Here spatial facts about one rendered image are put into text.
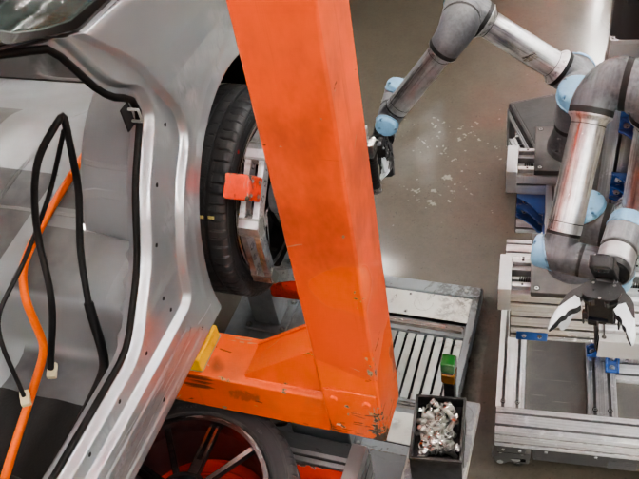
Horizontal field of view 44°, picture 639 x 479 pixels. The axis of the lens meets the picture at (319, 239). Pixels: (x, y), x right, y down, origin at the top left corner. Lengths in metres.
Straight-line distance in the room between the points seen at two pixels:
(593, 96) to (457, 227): 1.79
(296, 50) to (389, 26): 3.56
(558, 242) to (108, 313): 1.12
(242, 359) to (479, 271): 1.36
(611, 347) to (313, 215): 0.96
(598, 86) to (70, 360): 1.52
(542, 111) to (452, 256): 0.74
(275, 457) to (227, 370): 0.28
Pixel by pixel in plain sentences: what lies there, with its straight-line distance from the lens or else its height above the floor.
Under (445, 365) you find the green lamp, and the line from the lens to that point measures 2.22.
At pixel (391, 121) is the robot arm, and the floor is 0.94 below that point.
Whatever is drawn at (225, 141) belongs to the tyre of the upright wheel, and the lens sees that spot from 2.23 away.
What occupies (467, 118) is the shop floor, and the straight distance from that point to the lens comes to 4.11.
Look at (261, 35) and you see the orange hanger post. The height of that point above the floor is 1.78.
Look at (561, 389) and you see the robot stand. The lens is 2.73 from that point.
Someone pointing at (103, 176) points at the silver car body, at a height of 1.18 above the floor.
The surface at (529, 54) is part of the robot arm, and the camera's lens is 2.53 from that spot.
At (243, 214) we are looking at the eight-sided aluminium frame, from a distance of 2.23.
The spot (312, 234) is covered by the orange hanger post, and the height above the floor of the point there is 1.31.
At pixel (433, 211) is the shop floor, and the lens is 3.59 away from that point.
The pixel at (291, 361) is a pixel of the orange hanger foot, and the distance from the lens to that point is 2.10.
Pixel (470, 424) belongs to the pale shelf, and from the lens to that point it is 2.36.
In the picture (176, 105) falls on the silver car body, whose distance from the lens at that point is 1.99.
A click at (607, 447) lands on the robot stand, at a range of 2.65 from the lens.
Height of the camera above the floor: 2.45
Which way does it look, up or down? 44 degrees down
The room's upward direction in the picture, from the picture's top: 11 degrees counter-clockwise
